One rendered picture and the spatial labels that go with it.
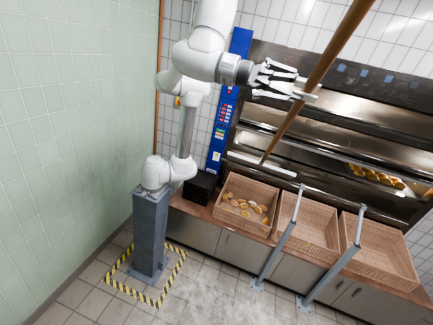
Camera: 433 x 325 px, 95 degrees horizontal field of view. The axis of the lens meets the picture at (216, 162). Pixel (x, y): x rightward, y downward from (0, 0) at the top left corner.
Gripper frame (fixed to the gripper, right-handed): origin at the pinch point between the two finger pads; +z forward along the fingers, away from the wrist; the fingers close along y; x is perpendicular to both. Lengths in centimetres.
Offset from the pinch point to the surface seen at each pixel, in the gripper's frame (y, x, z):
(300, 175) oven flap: -14, -152, 45
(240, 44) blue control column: -85, -86, -46
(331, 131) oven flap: -51, -119, 50
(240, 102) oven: -52, -118, -34
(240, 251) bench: 78, -157, 12
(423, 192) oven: -33, -145, 150
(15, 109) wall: 31, -26, -121
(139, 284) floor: 136, -143, -66
